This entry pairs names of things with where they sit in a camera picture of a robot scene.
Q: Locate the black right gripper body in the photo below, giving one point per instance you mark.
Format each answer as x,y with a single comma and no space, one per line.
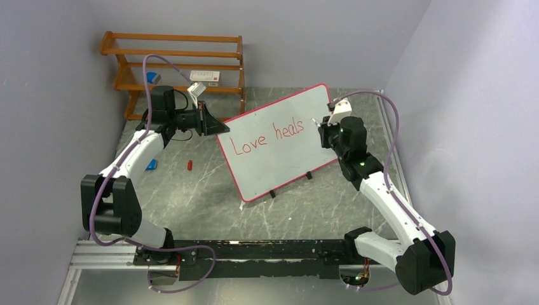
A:
329,133

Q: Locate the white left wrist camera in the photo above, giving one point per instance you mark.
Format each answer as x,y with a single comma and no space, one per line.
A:
194,91

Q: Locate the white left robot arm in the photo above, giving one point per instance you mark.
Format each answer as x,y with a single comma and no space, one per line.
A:
111,210

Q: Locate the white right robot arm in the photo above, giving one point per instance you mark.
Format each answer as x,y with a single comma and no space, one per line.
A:
422,257

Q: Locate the white red card box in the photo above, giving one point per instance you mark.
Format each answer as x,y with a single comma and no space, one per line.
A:
205,76

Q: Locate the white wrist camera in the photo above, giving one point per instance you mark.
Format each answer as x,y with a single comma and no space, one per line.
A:
194,91
341,110

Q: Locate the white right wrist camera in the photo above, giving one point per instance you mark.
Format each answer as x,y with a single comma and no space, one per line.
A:
341,110

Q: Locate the blue whiteboard eraser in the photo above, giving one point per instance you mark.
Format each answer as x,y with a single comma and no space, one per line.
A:
153,78

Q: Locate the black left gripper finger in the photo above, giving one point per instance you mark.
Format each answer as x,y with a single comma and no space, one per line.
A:
216,130
212,120

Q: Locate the aluminium frame rail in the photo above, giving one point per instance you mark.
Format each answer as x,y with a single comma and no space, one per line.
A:
107,275

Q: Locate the pink framed whiteboard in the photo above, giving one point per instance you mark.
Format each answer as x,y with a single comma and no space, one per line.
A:
277,143

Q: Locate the wooden shelf rack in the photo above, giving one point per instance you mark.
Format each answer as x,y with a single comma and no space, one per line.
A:
177,57

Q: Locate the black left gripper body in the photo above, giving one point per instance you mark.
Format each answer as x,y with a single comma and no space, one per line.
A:
199,118

